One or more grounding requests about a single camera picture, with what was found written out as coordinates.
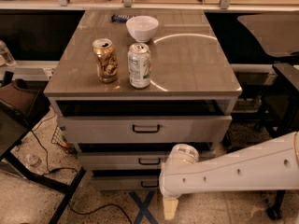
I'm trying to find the black side table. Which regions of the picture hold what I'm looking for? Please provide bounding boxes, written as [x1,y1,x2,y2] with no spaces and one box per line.
[0,71,86,224]

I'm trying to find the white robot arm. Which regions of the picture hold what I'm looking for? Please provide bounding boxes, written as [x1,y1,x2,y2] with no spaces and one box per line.
[159,132,299,220]

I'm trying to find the white green soda can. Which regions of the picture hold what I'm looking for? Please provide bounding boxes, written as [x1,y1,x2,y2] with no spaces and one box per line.
[128,43,151,89]

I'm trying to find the wire basket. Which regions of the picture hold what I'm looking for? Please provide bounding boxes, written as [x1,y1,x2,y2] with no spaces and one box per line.
[50,126,77,155]

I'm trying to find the clear bottle at left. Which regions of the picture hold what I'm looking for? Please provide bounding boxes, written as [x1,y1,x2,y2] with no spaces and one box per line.
[0,40,16,66]

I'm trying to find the white bowl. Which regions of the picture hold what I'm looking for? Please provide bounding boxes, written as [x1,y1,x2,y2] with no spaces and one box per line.
[126,16,159,42]

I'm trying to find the black power cable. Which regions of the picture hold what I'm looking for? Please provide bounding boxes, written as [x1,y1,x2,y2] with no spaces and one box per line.
[29,109,134,224]

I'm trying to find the gold crushed soda can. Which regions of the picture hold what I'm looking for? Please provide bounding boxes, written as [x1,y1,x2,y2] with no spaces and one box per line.
[93,38,119,83]

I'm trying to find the grey drawer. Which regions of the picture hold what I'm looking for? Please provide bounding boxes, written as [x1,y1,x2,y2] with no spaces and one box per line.
[91,175,159,191]
[78,151,170,171]
[58,116,232,144]

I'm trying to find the clear plastic water bottle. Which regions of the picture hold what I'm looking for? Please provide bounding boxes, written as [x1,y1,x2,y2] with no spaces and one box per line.
[25,154,41,168]

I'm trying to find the grey drawer cabinet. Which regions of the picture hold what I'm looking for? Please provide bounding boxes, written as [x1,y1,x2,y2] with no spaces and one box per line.
[45,9,242,179]

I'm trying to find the black office chair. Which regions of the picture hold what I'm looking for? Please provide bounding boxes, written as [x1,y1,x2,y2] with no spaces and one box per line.
[221,13,299,221]

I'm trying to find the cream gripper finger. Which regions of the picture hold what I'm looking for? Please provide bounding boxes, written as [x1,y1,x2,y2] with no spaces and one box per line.
[163,198,178,220]

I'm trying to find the blue snack wrapper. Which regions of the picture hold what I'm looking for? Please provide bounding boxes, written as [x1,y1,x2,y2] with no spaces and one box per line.
[111,14,132,23]

